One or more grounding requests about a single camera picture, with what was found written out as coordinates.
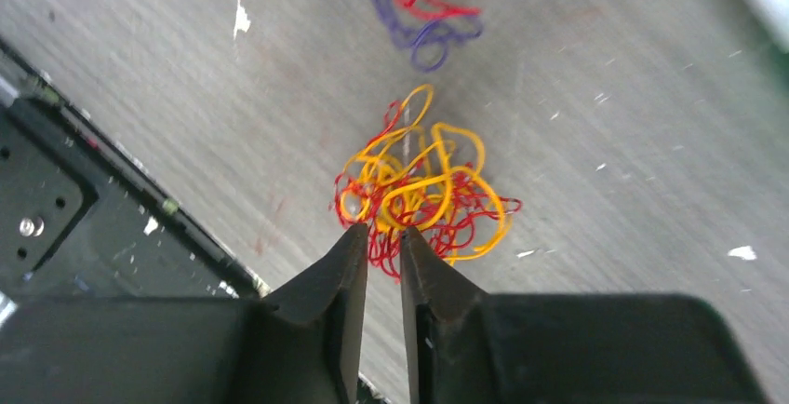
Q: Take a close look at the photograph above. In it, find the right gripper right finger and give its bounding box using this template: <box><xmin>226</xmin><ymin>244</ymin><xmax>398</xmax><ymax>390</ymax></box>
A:
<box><xmin>400</xmin><ymin>228</ymin><xmax>768</xmax><ymax>403</ymax></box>

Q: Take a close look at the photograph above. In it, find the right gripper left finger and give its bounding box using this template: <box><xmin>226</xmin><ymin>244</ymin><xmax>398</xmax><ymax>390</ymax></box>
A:
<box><xmin>1</xmin><ymin>224</ymin><xmax>368</xmax><ymax>403</ymax></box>

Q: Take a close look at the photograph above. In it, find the yellow red cable bundle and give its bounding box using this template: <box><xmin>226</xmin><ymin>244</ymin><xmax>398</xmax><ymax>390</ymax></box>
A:
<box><xmin>331</xmin><ymin>84</ymin><xmax>524</xmax><ymax>282</ymax></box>

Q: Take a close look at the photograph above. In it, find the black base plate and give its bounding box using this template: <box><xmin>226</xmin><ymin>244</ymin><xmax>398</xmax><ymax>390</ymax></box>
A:
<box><xmin>1</xmin><ymin>44</ymin><xmax>268</xmax><ymax>302</ymax></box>

